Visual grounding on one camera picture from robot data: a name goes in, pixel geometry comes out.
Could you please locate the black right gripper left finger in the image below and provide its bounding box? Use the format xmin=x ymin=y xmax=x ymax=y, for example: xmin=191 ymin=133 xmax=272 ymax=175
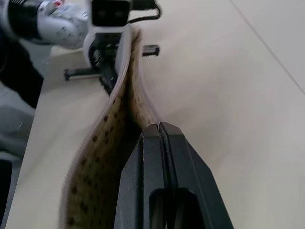
xmin=114 ymin=123 xmax=169 ymax=229

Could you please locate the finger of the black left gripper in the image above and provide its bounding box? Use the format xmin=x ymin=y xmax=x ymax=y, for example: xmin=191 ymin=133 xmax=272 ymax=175
xmin=99 ymin=62 xmax=119 ymax=96

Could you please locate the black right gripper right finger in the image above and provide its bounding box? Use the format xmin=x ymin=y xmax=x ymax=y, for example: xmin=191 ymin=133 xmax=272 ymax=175
xmin=159 ymin=121 xmax=235 ymax=229

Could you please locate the grey plaid pouch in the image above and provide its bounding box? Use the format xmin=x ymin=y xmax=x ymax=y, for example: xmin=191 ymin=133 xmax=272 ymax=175
xmin=59 ymin=23 xmax=165 ymax=229

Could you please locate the dark robot torso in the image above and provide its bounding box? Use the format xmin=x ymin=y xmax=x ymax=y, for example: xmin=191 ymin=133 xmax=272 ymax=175
xmin=0 ymin=26 xmax=45 ymax=109

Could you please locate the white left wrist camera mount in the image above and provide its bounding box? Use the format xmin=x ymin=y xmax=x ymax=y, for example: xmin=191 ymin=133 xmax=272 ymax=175
xmin=83 ymin=0 xmax=133 ymax=73

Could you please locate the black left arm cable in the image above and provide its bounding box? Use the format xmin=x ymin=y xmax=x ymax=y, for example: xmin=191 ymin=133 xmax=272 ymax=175
xmin=125 ymin=0 xmax=162 ymax=24

